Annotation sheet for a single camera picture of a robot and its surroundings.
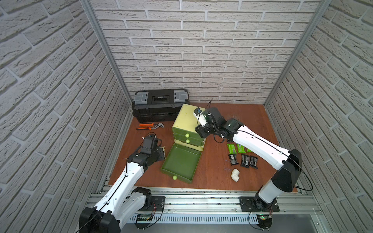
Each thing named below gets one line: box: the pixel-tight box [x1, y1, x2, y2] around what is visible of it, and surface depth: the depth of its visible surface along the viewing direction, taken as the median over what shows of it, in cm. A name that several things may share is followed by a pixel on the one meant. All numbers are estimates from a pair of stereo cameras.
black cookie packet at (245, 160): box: [240, 153, 251, 169], surface depth 89 cm
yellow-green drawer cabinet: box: [171, 103, 206, 152], surface depth 84 cm
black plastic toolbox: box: [132, 88, 190, 123], surface depth 101 cm
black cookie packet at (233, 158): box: [229, 153, 240, 166], surface depth 89 cm
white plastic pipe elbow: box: [231, 168, 240, 183], surface depth 83 cm
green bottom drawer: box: [160, 142, 203, 184], surface depth 90 cm
